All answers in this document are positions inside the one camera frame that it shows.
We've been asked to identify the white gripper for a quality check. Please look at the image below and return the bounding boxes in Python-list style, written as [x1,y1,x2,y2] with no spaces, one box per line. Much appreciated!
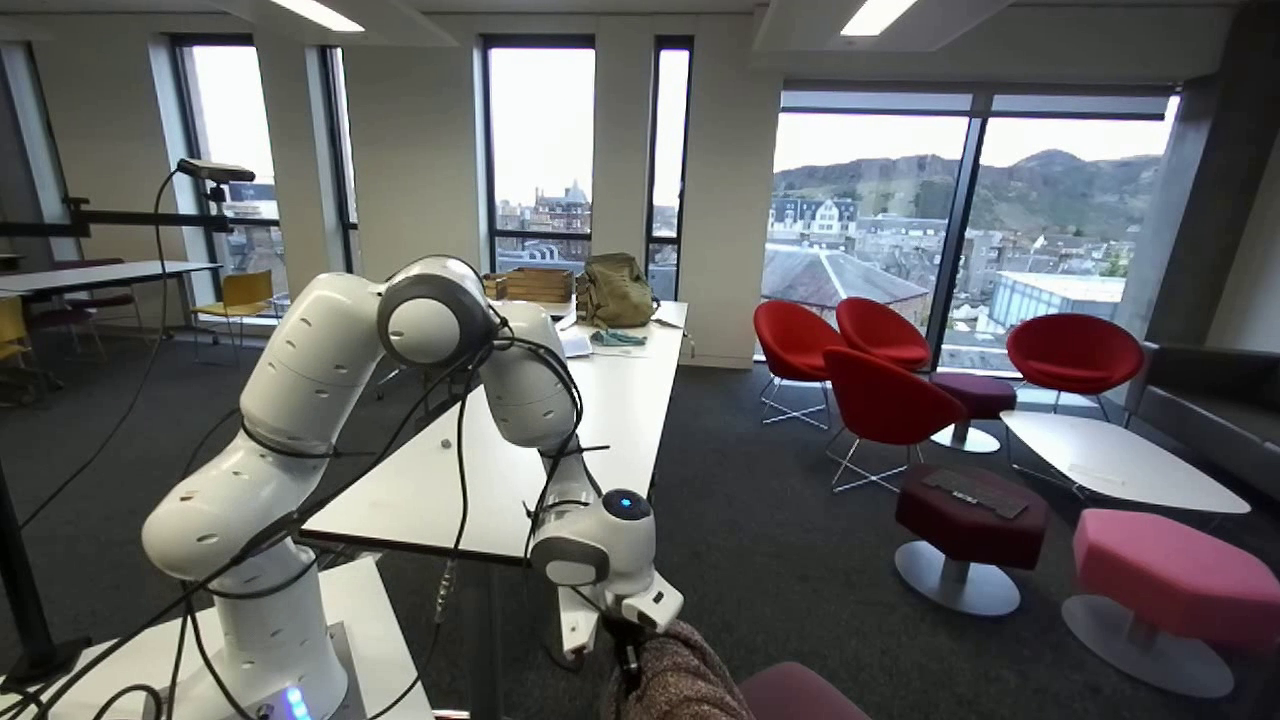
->
[555,571,683,665]

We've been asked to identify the brown speckled clothing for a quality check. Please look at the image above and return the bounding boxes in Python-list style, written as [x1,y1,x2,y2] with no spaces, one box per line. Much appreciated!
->
[602,620,758,720]

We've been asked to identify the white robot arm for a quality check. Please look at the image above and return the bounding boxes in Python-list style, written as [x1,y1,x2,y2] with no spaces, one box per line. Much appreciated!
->
[141,257,683,720]

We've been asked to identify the maroon chair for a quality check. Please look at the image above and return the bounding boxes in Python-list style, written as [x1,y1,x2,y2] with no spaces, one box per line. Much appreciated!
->
[740,662,873,720]

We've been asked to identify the red lounge chair left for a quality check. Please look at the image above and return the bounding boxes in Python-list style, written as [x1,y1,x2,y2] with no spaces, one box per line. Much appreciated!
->
[754,300,842,433]

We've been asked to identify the red lounge chair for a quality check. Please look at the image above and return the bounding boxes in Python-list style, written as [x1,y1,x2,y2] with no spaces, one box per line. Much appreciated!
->
[754,300,842,433]
[838,296,930,373]
[1008,311,1150,401]
[824,348,964,492]

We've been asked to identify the red lounge chair front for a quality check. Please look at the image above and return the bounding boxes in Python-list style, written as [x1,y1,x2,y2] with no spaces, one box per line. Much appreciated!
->
[824,348,964,492]

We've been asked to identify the dark maroon round stool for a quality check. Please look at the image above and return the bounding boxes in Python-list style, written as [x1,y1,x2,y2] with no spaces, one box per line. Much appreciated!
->
[892,468,1049,620]

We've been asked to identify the red lounge chair middle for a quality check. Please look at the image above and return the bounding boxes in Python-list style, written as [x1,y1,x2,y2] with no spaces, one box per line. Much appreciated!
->
[838,296,930,373]

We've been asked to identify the small maroon stool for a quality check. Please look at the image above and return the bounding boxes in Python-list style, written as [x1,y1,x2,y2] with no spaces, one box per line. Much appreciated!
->
[931,373,1018,452]

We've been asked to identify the white low coffee table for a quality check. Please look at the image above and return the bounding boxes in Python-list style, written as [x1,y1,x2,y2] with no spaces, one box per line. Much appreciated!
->
[1005,408,1252,517]

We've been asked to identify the red lounge chair right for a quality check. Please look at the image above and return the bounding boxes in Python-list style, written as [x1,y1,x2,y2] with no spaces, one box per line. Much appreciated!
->
[1008,311,1150,401]

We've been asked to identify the pink hexagonal stool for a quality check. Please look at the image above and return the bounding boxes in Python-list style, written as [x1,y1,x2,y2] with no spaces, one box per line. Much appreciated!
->
[1059,508,1280,699]

